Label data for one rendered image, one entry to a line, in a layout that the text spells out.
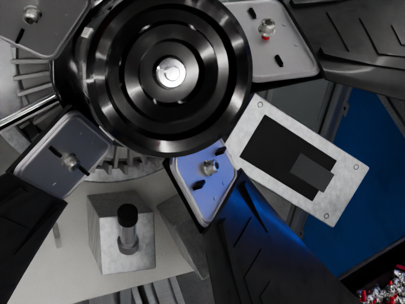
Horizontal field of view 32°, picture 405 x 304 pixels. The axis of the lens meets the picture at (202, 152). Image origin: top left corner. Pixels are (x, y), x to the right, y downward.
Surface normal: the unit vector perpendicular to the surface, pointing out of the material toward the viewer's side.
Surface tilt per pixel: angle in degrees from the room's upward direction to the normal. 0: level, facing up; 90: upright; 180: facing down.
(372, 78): 16
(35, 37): 94
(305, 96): 90
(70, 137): 94
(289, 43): 7
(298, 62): 7
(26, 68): 50
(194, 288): 0
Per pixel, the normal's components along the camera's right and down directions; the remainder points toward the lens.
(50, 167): 0.71, 0.62
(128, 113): 0.29, 0.19
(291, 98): 0.32, 0.76
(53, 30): -0.14, 0.81
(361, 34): 0.22, -0.56
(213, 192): 0.84, -0.26
